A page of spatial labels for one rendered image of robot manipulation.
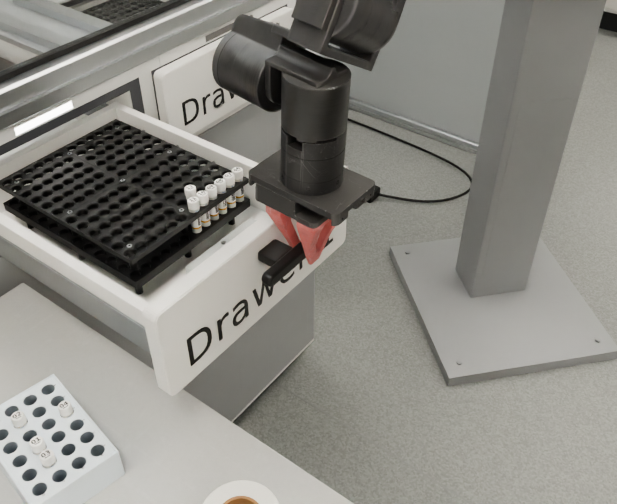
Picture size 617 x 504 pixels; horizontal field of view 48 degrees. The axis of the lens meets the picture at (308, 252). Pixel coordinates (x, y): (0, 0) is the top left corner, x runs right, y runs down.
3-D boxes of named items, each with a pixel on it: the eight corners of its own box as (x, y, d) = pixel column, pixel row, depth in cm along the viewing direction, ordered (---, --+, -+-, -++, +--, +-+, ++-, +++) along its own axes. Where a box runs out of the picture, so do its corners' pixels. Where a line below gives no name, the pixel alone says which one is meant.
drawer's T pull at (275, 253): (317, 248, 70) (317, 238, 69) (270, 290, 65) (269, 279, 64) (289, 235, 71) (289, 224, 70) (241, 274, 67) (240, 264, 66)
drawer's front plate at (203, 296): (345, 241, 83) (349, 163, 76) (171, 399, 65) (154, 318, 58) (333, 235, 84) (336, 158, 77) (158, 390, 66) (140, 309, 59)
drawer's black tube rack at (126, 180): (251, 222, 83) (248, 177, 79) (141, 307, 72) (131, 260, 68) (124, 161, 93) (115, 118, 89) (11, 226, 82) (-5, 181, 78)
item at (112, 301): (325, 232, 82) (326, 190, 78) (168, 369, 66) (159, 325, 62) (99, 127, 100) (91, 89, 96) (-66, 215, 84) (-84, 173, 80)
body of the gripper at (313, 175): (289, 158, 69) (290, 91, 64) (375, 198, 64) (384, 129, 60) (246, 188, 65) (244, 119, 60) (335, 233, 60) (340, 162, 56)
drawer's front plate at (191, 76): (296, 72, 116) (295, 7, 109) (172, 146, 99) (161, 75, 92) (288, 69, 117) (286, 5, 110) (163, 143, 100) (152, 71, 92)
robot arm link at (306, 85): (319, 84, 53) (366, 61, 56) (256, 55, 56) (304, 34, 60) (315, 160, 57) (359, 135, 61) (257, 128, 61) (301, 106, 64)
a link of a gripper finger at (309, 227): (295, 224, 74) (297, 150, 68) (351, 253, 71) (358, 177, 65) (254, 258, 70) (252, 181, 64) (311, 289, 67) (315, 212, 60)
